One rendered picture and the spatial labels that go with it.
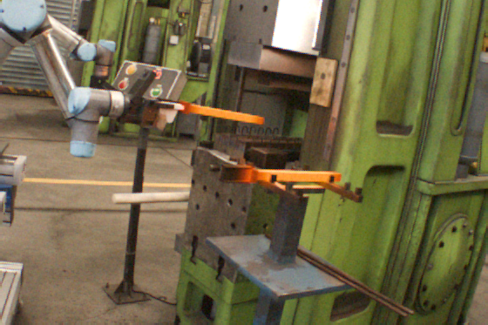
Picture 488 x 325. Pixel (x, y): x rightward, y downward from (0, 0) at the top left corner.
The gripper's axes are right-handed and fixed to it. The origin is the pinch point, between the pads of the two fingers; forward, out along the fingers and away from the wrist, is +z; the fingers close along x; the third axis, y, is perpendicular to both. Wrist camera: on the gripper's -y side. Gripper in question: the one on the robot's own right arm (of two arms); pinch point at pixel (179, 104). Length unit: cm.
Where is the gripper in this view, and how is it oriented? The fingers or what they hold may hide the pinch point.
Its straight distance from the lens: 157.2
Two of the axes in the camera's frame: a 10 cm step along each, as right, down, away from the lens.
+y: -2.0, 9.7, 1.4
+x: 6.1, 2.4, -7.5
